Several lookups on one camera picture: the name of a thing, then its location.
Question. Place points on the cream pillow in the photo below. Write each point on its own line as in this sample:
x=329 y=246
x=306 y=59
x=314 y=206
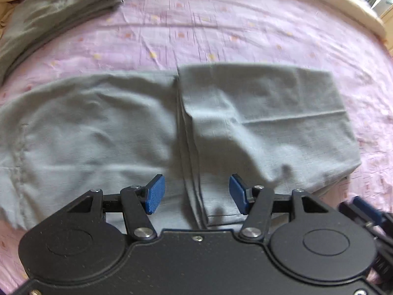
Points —
x=347 y=3

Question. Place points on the purple patterned bed sheet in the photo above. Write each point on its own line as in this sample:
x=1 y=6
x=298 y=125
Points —
x=215 y=30

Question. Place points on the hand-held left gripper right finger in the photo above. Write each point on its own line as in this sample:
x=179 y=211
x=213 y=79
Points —
x=238 y=193

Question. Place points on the grey pants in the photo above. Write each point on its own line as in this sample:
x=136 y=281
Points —
x=46 y=12
x=92 y=123

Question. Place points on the folded grey pants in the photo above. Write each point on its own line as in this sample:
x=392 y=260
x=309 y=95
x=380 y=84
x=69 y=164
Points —
x=46 y=12

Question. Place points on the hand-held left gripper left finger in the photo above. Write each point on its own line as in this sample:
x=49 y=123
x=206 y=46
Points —
x=155 y=193

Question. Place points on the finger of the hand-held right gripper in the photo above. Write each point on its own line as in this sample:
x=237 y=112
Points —
x=367 y=207

